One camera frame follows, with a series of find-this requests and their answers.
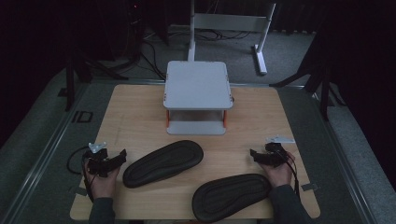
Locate right hand-held gripper black cable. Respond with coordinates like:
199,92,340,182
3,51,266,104
278,150,302,200

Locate white metal stand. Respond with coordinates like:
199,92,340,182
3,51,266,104
187,0,277,77

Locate black floor cables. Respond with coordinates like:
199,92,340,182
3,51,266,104
135,28,254,81

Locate person's right hand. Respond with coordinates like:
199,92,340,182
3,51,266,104
259,151,297,189

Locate person's left hand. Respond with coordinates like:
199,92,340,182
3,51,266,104
83,161,121,200

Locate grey shoe rack orange posts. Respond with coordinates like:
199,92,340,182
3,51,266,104
163,60,234,136

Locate black slipper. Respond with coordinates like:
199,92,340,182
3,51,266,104
191,173,272,224
121,139,205,189

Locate black tripod stand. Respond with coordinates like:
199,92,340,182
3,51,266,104
63,46,129,112
268,31,347,121

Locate left hand-held gripper black cable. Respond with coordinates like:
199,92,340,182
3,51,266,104
66,145,95,203

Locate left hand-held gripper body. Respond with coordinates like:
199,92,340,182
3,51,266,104
81,141,117,178

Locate hand-held gripper black cable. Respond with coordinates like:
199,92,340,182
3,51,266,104
278,150,302,200
66,145,95,203

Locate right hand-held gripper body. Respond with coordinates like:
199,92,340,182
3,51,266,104
262,133,296,168

